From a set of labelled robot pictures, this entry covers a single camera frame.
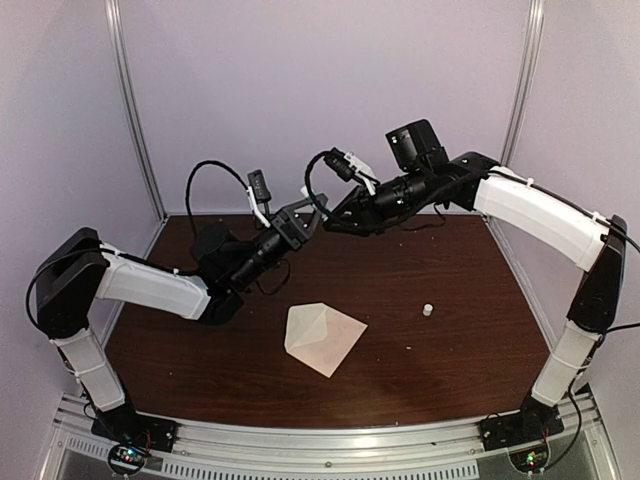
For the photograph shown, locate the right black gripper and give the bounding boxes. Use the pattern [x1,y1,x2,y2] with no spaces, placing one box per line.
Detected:
[323,167,433,238]

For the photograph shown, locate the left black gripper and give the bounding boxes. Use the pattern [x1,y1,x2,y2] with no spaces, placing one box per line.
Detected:
[229,194,327,292]

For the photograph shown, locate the beige envelope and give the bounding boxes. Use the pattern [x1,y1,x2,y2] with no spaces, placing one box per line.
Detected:
[284,303,367,378]

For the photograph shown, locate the white glue stick cap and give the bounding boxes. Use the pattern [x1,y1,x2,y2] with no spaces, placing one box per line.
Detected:
[422,303,434,317]

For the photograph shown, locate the green white glue stick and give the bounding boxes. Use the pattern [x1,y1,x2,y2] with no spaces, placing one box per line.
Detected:
[300,186,328,221]

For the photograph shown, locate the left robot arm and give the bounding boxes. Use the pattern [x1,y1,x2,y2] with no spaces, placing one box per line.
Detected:
[25,194,327,444]

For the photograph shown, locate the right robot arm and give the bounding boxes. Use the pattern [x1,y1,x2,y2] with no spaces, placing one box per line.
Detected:
[318,119,631,442]

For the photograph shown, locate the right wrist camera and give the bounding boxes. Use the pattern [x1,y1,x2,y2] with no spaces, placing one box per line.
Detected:
[324,148,380,196]

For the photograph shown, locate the right aluminium frame post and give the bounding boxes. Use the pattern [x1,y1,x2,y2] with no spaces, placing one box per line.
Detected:
[500,0,545,166]

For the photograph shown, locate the aluminium frame post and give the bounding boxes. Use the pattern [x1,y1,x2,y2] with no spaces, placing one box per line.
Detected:
[104,0,167,222]
[500,0,545,166]

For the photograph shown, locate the aluminium front rail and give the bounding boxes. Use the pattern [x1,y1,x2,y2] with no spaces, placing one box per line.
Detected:
[35,393,621,479]

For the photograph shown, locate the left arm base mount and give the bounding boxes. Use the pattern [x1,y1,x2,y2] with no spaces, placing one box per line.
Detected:
[89,389,178,453]

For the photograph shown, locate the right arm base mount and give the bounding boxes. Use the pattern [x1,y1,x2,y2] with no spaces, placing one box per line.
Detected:
[478,397,565,451]

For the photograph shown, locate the left aluminium frame post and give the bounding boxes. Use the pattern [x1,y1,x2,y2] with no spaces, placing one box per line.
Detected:
[104,0,167,222]

